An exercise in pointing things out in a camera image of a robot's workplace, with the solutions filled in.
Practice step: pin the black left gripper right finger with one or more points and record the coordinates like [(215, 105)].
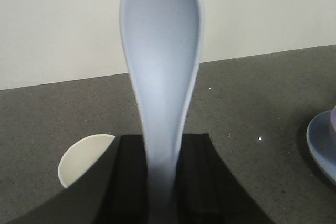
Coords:
[(207, 191)]

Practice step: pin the brown paper cup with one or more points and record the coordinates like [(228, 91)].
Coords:
[(79, 157)]

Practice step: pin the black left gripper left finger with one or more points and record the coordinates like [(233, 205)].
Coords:
[(113, 190)]

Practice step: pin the light blue plastic plate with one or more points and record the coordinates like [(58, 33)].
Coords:
[(321, 143)]

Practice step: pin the light blue plastic spoon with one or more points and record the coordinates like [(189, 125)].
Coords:
[(162, 42)]

